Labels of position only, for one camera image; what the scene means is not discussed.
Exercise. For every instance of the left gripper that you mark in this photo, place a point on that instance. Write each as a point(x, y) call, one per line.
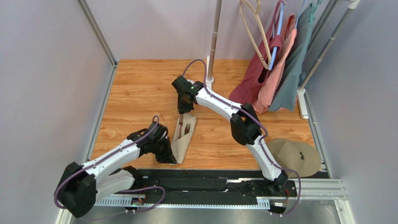
point(168, 157)

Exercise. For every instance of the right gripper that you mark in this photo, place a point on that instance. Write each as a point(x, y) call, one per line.
point(184, 105)

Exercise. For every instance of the beige cloth napkin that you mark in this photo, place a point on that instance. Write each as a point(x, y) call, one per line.
point(180, 146)

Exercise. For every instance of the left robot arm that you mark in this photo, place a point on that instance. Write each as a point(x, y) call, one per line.
point(81, 186)

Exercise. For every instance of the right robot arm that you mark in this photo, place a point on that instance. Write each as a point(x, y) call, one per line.
point(246, 129)

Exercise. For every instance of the maroon tank top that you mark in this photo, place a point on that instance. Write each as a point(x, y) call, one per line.
point(256, 72)

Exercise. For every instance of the pink shirt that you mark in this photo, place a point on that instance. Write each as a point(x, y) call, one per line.
point(268, 90)

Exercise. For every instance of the left rack pole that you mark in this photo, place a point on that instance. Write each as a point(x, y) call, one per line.
point(214, 36)

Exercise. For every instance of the rack pole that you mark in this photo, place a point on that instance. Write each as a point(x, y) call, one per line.
point(351, 7)
point(214, 36)

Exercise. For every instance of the blue hanger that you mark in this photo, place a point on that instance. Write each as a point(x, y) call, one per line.
point(276, 28)

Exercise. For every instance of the teal shirt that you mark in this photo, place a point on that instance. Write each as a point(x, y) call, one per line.
point(286, 94)

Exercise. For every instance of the right white rack foot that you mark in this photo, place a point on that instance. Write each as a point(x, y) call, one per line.
point(302, 103)

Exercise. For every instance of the beige baseball cap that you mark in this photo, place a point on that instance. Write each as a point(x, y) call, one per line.
point(298, 158)

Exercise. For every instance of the right rack pole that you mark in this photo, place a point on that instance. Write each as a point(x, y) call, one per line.
point(351, 7)

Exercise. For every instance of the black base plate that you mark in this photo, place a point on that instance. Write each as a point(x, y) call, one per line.
point(203, 188)

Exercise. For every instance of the left aluminium corner post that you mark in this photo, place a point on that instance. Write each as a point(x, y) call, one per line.
point(84, 6)

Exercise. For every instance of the aluminium corner post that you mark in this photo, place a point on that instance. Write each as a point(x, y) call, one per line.
point(319, 25)
point(84, 6)

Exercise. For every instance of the right aluminium corner post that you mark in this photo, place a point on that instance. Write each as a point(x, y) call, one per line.
point(319, 25)

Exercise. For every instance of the aluminium frame rail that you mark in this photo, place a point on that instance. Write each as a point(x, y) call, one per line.
point(315, 188)

